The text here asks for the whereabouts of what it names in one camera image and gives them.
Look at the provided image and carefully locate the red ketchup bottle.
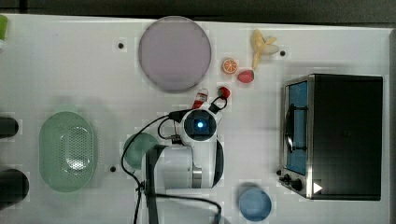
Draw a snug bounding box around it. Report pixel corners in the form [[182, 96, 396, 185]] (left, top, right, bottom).
[[191, 89, 208, 109]]

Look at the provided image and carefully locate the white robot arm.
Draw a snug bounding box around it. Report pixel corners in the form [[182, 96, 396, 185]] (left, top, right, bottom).
[[142, 107, 224, 224]]

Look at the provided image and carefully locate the green plastic strainer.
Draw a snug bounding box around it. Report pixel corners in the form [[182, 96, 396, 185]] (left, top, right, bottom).
[[39, 111, 95, 192]]

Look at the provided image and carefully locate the small red toy fruit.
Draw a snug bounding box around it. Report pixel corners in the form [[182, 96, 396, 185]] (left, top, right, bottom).
[[218, 87, 231, 99]]

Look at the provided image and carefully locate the toy orange slice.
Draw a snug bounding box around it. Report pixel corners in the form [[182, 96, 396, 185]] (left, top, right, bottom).
[[221, 58, 238, 75]]

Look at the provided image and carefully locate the toy strawberry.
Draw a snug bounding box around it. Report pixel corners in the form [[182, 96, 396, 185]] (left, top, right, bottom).
[[237, 70, 254, 84]]

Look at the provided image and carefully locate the green plastic cup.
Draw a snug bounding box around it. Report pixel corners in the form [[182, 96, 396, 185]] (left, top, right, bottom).
[[124, 133, 158, 170]]

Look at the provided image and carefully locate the purple round plate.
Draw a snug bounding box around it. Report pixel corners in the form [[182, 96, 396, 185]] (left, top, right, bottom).
[[138, 16, 211, 92]]

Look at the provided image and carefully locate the peeled toy banana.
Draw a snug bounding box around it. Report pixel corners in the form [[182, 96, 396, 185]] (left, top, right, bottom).
[[250, 29, 279, 70]]

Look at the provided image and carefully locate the blue plastic bowl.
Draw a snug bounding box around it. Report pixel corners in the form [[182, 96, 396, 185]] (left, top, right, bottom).
[[238, 187, 272, 222]]

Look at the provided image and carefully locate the black toaster oven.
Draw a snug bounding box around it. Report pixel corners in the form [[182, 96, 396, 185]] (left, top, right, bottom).
[[276, 74, 383, 201]]

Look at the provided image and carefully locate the black cylinder upper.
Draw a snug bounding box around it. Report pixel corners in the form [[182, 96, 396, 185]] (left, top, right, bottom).
[[0, 117, 19, 139]]

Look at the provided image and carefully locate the black cylinder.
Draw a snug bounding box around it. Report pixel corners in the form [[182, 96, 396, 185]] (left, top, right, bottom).
[[0, 117, 19, 139], [0, 169, 29, 210]]

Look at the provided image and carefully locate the black cylinder lower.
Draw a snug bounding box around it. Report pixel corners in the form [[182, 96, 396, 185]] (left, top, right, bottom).
[[0, 169, 29, 210]]

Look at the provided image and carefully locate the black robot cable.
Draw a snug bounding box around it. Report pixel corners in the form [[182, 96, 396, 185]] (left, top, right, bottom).
[[120, 94, 229, 224]]

